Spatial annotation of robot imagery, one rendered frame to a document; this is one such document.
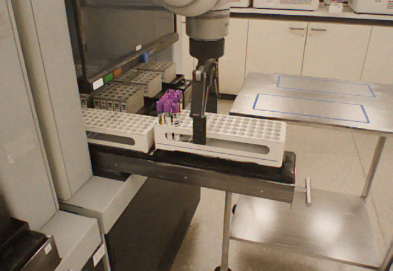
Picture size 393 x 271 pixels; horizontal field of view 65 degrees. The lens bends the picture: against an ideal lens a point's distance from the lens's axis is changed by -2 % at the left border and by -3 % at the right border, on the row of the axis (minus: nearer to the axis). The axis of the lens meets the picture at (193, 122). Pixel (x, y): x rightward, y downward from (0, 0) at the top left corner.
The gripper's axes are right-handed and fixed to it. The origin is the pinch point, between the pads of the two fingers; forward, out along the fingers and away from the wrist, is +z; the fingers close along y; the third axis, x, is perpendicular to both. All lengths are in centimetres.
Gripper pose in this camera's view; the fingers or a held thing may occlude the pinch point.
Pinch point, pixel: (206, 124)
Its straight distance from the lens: 74.4
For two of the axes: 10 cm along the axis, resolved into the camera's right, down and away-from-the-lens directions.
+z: 0.0, 9.0, 4.4
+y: 2.9, -4.3, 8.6
